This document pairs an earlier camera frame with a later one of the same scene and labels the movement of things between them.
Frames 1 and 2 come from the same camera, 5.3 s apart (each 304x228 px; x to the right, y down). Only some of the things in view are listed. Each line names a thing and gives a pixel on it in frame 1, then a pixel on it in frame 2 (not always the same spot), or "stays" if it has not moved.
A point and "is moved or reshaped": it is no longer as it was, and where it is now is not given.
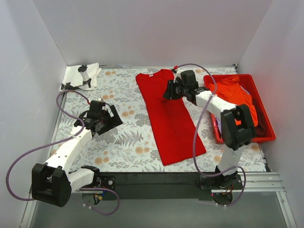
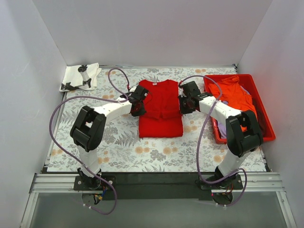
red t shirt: x=175 y=136 is moved or reshaped
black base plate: x=161 y=186 stays
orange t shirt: x=229 y=89 stays
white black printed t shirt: x=83 y=77 stays
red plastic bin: x=247 y=80 stays
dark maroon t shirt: x=260 y=130 stays
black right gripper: x=173 y=89 → x=184 y=105
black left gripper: x=107 y=118 → x=140 y=107
